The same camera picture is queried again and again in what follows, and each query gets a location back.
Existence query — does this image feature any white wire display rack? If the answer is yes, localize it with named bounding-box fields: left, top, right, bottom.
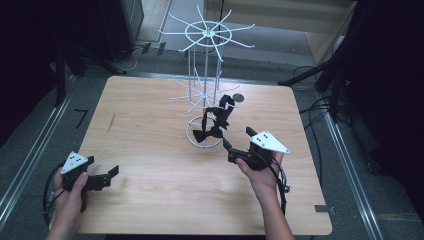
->
left=158, top=4, right=256, bottom=150

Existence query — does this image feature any black bow tie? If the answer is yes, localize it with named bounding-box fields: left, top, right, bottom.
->
left=192, top=94, right=238, bottom=145

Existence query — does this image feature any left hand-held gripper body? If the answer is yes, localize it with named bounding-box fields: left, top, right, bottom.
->
left=60, top=151, right=111, bottom=213

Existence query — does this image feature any black upright stand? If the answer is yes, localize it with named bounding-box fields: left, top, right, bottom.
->
left=54, top=41, right=67, bottom=108

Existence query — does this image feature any dark cabinet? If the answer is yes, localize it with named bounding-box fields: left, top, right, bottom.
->
left=99, top=0, right=145, bottom=63

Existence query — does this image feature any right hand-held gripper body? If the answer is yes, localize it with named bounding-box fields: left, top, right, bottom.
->
left=227, top=129, right=291, bottom=172

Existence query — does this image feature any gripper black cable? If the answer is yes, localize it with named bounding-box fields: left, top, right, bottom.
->
left=41, top=162, right=65, bottom=228
left=265, top=154, right=292, bottom=216

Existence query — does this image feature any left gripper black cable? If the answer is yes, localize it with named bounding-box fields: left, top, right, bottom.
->
left=41, top=162, right=65, bottom=228

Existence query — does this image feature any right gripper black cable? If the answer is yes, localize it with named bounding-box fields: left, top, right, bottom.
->
left=265, top=154, right=292, bottom=216

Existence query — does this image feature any person's left hand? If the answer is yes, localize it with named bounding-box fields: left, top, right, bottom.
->
left=52, top=166, right=90, bottom=218

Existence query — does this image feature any black floor cable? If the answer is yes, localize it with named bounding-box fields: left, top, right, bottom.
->
left=299, top=95, right=335, bottom=116
left=307, top=106, right=324, bottom=165

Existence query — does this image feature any aluminium floor rail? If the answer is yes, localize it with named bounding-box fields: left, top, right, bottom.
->
left=324, top=111, right=385, bottom=240
left=0, top=75, right=77, bottom=232

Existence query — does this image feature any person's right hand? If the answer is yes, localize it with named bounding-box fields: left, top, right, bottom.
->
left=234, top=151, right=285, bottom=198

